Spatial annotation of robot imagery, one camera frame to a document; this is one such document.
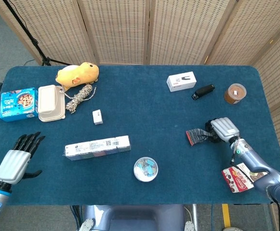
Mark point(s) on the black tripod stand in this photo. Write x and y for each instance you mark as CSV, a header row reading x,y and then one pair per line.
x,y
31,39

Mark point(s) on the small white box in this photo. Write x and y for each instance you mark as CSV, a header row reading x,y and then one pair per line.
x,y
97,116

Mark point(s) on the black stapler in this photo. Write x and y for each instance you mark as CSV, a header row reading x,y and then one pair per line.
x,y
203,91

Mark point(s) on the brown jar with clear lid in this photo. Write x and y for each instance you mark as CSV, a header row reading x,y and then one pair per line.
x,y
235,93

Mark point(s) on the beige lunch box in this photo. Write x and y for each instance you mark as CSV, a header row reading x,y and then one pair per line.
x,y
51,103

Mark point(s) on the round tub of clips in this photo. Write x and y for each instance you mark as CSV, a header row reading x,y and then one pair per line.
x,y
145,169

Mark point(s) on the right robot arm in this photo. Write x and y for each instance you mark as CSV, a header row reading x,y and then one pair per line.
x,y
262,168

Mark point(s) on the red white snack box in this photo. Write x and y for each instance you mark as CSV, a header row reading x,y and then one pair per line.
x,y
238,180

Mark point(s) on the yellow plush toy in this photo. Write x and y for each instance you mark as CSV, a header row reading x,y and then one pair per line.
x,y
78,75

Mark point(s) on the long white carton pack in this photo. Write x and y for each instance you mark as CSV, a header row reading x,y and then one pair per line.
x,y
97,147

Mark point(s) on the white box with black print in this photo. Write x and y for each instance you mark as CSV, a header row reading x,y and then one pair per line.
x,y
181,81

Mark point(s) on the blue cookie box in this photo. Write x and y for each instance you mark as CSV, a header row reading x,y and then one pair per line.
x,y
18,104

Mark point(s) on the blue table mat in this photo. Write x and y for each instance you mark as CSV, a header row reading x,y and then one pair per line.
x,y
139,110

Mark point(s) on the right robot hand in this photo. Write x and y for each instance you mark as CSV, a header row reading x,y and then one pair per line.
x,y
222,130

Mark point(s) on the woven folding screen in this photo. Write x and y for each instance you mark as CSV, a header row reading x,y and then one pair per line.
x,y
168,31

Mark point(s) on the robot torso base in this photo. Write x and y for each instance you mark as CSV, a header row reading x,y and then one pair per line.
x,y
135,217

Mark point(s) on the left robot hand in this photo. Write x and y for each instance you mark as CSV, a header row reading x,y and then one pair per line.
x,y
17,161

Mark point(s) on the grey knit glove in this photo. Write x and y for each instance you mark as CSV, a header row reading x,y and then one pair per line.
x,y
198,136

